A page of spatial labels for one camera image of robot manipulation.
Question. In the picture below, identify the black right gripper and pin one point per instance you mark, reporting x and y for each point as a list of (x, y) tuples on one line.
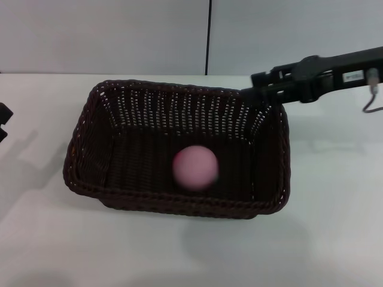
[(338, 74)]

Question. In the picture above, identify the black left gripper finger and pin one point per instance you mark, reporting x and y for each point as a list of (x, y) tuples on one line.
[(3, 134), (5, 113)]

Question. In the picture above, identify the pink toy peach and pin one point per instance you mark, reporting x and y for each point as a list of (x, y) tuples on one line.
[(196, 168)]

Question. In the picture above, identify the dark brown woven basket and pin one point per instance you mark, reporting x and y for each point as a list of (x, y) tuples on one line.
[(143, 161)]

